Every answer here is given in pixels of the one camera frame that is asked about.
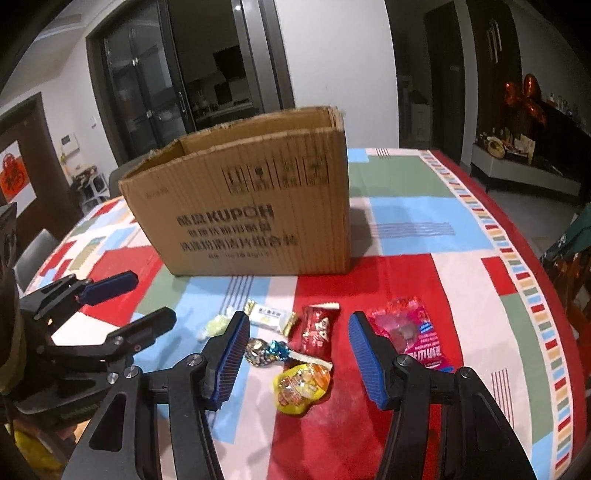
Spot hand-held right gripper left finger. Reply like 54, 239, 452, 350
65, 311, 251, 480

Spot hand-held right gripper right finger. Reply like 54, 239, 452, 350
347, 311, 539, 480

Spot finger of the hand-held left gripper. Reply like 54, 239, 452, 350
105, 307, 177, 371
18, 271, 139, 325

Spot gold foil candy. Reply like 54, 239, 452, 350
245, 338, 273, 367

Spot pale green candy packet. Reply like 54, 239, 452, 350
198, 314, 232, 342

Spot pink snack packet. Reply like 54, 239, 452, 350
367, 296, 455, 374

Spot white packet with gold ends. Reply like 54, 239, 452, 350
244, 299, 298, 337

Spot red snack packet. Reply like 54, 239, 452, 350
295, 302, 340, 360

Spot yellow round snack packet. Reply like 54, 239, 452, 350
272, 363, 332, 415

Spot brown cardboard box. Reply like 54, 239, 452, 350
119, 106, 352, 278

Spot grey dining chair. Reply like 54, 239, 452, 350
108, 154, 148, 197
14, 229, 61, 291

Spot white shoe rack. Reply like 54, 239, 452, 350
69, 164, 109, 215

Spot colourful patchwork tablecloth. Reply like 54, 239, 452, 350
18, 147, 587, 480

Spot red and white door poster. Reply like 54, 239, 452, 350
0, 141, 38, 204

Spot brown wooden door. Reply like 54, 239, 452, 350
0, 92, 81, 227

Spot dark framed sliding glass door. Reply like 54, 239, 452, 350
87, 0, 296, 164

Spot wooden chair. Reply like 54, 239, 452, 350
542, 249, 591, 333

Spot green cloth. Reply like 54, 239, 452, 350
540, 203, 591, 268

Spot white low cabinet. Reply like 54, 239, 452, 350
471, 142, 583, 195

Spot white floor bin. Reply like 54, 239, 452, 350
411, 102, 431, 141

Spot black range hood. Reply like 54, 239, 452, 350
213, 45, 241, 77

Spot dark interior door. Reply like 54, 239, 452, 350
425, 0, 465, 162

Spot red foil balloons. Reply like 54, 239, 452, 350
503, 74, 548, 127

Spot dark tall cabinet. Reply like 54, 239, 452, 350
466, 0, 522, 139

